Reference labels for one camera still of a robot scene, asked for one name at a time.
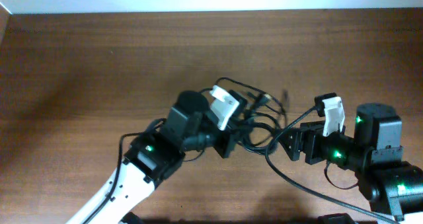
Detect black usb cables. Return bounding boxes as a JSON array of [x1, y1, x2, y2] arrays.
[[214, 77, 290, 156]]

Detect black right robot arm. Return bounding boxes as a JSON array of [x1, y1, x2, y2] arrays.
[[278, 103, 422, 223]]

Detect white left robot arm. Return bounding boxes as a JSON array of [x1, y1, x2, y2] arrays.
[[69, 86, 247, 224]]

